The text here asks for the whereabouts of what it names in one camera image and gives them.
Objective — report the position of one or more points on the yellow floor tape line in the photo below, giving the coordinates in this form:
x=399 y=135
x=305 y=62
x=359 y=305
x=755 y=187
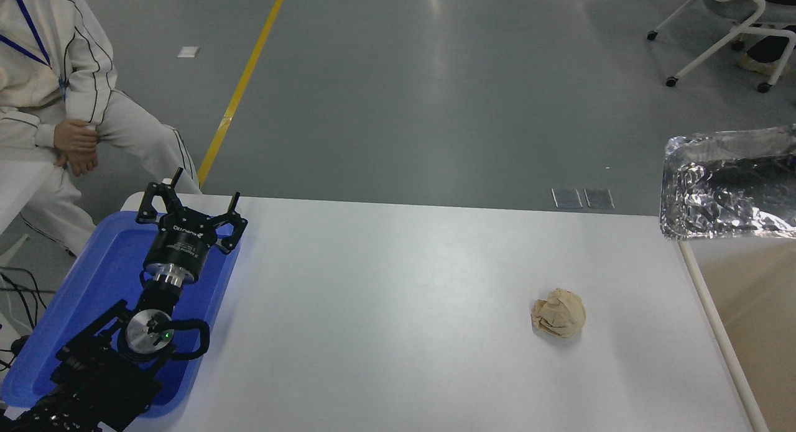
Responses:
x=242 y=90

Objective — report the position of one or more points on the blue plastic tray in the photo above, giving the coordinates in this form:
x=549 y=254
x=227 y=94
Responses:
x=112 y=276

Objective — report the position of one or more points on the person's left forearm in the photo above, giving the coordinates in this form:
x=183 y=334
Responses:
x=96 y=90

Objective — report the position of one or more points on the silver foil tray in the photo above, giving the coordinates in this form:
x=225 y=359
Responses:
x=703 y=196

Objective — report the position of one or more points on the person's right forearm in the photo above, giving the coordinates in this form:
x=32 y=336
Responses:
x=28 y=128

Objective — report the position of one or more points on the person's left hand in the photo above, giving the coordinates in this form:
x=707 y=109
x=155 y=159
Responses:
x=81 y=163

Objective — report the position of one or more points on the metal floor plate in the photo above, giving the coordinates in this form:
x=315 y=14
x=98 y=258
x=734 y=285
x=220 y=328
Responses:
x=599 y=198
x=566 y=197

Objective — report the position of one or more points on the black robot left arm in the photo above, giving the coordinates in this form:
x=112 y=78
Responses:
x=99 y=376

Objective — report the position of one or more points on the large pale bin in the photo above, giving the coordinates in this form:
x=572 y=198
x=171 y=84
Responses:
x=758 y=332

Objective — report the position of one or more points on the person's right hand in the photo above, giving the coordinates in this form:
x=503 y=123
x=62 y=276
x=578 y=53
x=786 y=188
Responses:
x=74 y=135

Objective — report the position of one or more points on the white paper scrap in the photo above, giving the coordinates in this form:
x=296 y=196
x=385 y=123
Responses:
x=188 y=51

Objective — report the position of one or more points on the crumpled tan paper ball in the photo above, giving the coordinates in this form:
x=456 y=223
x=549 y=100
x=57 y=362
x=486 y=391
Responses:
x=559 y=314

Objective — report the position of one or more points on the white wheeled chair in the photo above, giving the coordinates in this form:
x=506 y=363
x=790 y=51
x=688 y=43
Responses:
x=734 y=37

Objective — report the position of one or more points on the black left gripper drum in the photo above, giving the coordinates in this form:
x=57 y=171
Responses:
x=179 y=248

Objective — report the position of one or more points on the white side table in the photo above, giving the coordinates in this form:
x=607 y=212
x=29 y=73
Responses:
x=18 y=186

